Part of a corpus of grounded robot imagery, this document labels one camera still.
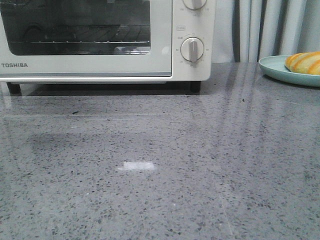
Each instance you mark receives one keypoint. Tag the upper oven control knob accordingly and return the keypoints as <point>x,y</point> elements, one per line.
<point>194,4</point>

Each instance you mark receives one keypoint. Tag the metal wire oven rack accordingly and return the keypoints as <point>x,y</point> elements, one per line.
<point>37,40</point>

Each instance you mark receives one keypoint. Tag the lower oven timer knob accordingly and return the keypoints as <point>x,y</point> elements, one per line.
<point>192,49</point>

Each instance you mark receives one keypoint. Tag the white Toshiba toaster oven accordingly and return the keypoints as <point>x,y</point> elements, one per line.
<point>186,24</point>

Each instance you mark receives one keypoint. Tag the teal plate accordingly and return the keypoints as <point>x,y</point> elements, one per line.
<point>274,67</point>

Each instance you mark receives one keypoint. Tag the grey-white curtain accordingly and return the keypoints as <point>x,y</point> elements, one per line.
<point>248,30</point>

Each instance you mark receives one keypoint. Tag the golden bread roll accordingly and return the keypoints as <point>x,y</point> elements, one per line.
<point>304,63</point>

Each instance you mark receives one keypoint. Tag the oven glass door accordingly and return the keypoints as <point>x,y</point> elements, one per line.
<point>18,14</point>

